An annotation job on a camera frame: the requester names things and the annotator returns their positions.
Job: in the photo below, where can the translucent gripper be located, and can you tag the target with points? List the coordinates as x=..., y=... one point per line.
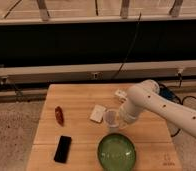
x=121, y=122

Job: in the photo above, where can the white ceramic cup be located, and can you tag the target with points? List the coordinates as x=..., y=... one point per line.
x=111, y=121

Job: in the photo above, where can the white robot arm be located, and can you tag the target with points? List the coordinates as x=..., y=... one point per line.
x=145, y=96

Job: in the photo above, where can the white soap bar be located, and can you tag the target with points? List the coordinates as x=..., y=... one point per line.
x=97, y=113

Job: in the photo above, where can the dried red chili pepper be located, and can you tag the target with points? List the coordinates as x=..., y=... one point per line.
x=59, y=115

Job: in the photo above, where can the black smartphone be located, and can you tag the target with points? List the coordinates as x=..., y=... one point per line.
x=62, y=151

